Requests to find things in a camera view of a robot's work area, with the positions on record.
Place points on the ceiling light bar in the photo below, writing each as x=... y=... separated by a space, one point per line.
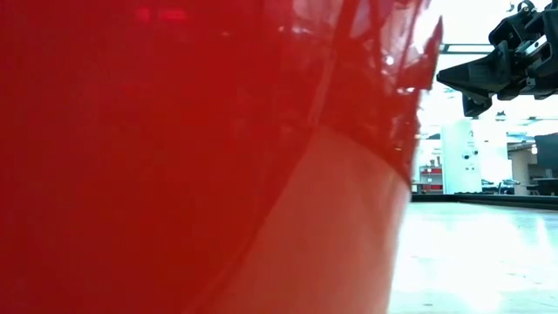
x=468 y=49

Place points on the black table edge rail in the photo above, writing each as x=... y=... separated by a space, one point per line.
x=492 y=200

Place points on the glossy red plastic bowl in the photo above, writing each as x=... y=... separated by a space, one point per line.
x=196 y=165

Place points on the red storage shelf unit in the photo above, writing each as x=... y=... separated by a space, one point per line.
x=431 y=179

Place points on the white room pillar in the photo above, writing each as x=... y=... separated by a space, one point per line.
x=460 y=157

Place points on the beige cabinet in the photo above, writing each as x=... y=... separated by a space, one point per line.
x=521 y=170

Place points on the dark monitor screen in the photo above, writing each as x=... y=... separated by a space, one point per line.
x=547 y=152

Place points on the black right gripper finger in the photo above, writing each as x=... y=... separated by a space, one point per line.
x=477 y=74
x=475 y=105

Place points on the black desk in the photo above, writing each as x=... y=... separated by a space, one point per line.
x=545 y=185

